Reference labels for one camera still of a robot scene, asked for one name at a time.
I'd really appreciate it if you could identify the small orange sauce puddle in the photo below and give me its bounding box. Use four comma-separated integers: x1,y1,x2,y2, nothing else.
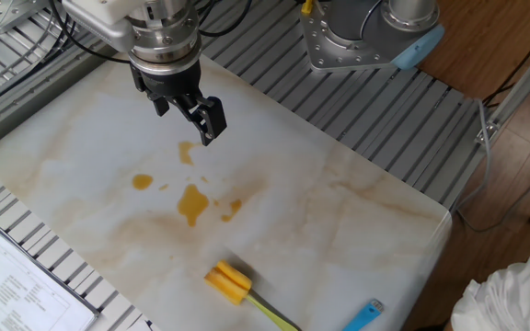
221,199,243,223

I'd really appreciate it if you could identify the large orange sauce puddle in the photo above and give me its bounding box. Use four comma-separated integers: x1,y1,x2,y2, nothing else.
177,183,210,228

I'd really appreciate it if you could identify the white marble table board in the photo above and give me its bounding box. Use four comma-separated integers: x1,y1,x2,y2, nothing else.
0,54,453,331

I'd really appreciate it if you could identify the perforated silver metal plate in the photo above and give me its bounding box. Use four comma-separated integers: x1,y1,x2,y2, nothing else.
0,0,51,36

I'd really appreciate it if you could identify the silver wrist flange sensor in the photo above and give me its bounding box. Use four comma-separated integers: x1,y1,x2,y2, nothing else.
126,0,202,75

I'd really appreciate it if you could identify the white shirt sleeve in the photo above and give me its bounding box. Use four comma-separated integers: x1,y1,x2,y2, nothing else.
451,247,530,331

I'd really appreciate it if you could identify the round orange sauce puddle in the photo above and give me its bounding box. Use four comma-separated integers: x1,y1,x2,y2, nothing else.
132,173,155,191

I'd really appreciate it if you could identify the aluminium frame bar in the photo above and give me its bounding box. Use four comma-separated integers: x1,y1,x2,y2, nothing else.
474,27,530,146

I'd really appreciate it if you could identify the grey floor cable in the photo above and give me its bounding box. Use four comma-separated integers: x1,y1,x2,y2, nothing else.
453,98,530,234

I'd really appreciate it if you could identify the yellow sponge brush green handle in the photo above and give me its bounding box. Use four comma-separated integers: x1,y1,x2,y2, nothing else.
203,260,301,331

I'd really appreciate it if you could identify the brown bristle brush blue handle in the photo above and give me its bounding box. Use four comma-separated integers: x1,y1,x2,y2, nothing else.
341,299,385,331

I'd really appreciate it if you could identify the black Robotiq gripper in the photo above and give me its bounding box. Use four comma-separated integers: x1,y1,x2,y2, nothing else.
129,58,228,147

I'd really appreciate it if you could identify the elongated orange sauce puddle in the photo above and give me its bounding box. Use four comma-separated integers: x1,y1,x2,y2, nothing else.
178,141,202,166

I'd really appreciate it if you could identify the white plastic wrist mount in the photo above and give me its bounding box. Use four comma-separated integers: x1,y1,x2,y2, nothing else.
62,0,149,52

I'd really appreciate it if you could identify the black gripper cable bundle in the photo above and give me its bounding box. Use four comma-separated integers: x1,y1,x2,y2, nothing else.
48,0,253,63

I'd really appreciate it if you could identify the paper sheet with printed table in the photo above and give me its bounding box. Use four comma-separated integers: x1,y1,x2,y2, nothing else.
0,216,100,331

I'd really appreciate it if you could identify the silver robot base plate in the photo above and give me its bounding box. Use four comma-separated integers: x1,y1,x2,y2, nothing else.
299,2,432,74

